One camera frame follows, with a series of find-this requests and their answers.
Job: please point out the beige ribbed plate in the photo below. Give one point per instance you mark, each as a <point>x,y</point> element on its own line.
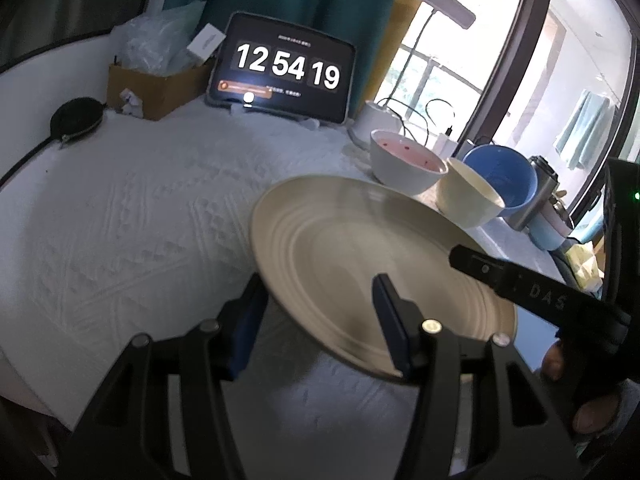
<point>325,240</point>

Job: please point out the person's right hand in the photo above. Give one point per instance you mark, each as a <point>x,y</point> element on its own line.
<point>595,415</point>

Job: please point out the yellow tissue pack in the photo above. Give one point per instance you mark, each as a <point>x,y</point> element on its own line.
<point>585,265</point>

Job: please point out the steel thermos bottle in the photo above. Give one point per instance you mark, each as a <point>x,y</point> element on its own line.
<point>530,205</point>

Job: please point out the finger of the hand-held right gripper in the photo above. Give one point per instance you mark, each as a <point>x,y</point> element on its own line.
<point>525,285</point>

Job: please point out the light blue hanging towel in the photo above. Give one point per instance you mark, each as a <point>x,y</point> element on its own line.
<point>582,130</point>

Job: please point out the tablet showing clock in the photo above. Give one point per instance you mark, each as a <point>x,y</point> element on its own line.
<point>285,65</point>

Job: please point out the black round pouch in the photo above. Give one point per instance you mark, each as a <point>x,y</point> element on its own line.
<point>75,117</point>

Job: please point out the blue bowl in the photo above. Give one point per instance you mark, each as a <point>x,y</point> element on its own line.
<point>505,170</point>

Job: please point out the small white box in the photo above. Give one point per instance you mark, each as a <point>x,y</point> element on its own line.
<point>205,42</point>

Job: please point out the white lamp base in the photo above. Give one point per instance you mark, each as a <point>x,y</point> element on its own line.
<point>375,117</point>

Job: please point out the cardboard box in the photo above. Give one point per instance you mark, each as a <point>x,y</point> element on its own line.
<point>160,90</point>

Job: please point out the light blue cup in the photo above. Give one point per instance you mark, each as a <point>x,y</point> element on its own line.
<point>545,232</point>

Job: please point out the crumpled white paper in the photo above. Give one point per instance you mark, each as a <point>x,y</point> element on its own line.
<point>131,102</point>

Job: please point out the white desk lamp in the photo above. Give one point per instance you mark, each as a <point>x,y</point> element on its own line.
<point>440,2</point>

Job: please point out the white charger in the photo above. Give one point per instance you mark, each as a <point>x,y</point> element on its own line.
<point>442,142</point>

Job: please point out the dark window frame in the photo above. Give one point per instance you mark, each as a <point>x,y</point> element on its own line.
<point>510,85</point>

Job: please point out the pink strawberry bowl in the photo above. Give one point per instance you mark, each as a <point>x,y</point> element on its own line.
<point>400,175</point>

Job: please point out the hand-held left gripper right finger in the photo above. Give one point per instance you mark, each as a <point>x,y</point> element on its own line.
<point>392,330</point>

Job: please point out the yellow curtain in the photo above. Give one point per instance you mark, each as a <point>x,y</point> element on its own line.
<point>400,35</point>

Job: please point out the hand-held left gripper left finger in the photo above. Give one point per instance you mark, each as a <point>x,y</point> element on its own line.
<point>247,330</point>

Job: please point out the cream bowl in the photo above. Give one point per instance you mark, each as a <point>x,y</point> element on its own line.
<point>460,205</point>

